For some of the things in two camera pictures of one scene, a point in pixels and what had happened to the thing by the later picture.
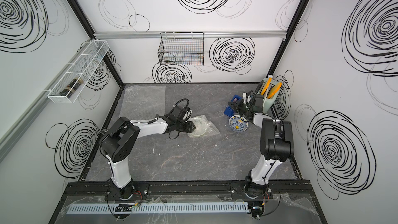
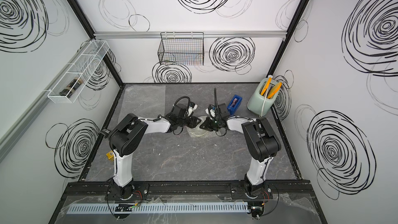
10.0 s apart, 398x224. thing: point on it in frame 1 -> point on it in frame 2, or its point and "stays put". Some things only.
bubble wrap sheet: x=143 y=102 stays put
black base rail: x=97 y=191 stays put
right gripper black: x=238 y=104 -> x=208 y=122
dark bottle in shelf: x=71 y=87 stays put
